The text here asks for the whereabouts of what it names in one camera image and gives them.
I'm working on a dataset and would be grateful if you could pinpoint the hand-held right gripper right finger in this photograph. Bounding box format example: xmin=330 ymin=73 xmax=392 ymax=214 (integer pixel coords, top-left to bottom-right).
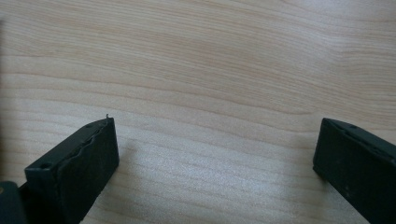
xmin=312 ymin=117 xmax=396 ymax=224

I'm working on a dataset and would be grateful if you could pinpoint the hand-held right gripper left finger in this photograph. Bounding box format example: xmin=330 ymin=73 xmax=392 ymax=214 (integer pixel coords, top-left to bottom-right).
xmin=19 ymin=115 xmax=120 ymax=224

